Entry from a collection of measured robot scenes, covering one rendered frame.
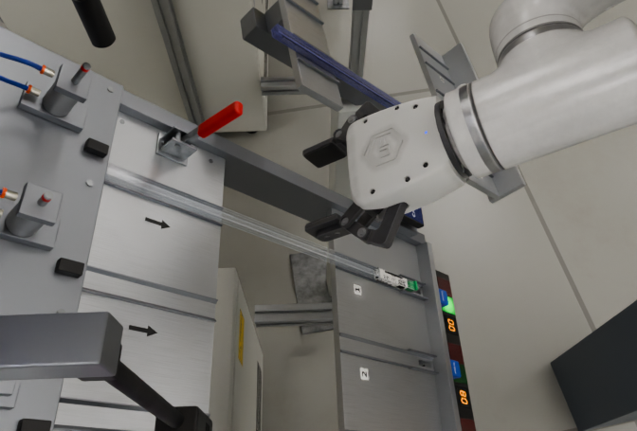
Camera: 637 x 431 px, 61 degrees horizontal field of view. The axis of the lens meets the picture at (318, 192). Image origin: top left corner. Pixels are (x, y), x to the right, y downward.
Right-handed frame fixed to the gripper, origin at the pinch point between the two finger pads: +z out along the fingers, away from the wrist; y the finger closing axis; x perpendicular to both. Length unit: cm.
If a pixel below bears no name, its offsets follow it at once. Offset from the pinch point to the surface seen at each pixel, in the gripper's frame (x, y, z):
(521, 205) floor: 123, -57, 1
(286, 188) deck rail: 7.6, -8.0, 9.8
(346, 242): 17.8, -3.3, 7.3
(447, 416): 33.7, 17.9, 2.6
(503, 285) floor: 116, -29, 11
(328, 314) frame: 59, -11, 37
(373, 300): 22.2, 4.0, 6.3
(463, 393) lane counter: 41.9, 13.7, 2.9
